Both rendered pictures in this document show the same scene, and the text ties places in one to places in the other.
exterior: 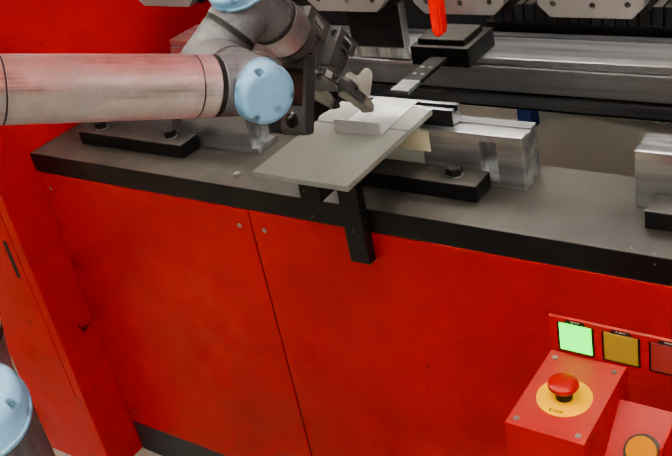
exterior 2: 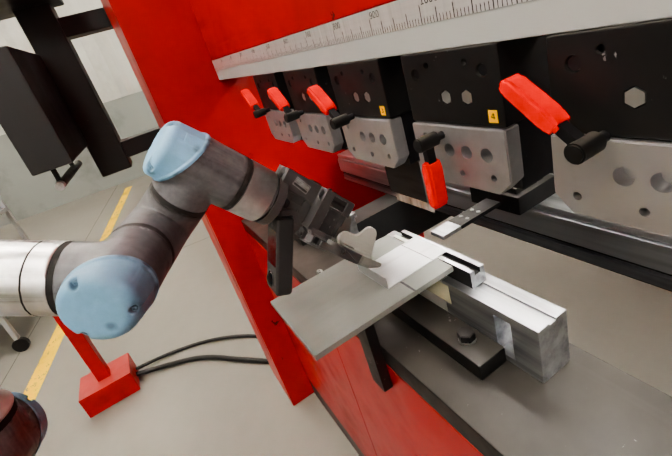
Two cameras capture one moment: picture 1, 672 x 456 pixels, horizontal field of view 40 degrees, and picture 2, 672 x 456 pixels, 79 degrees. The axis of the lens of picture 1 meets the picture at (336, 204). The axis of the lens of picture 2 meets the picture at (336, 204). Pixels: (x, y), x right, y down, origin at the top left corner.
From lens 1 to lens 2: 0.93 m
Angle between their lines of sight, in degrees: 26
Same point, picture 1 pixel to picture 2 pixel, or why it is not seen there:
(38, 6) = (251, 131)
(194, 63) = (14, 260)
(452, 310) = not seen: outside the picture
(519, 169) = (536, 360)
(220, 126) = not seen: hidden behind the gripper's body
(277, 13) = (216, 182)
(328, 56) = (310, 219)
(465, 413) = not seen: outside the picture
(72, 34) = (275, 148)
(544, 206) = (558, 421)
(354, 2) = (377, 156)
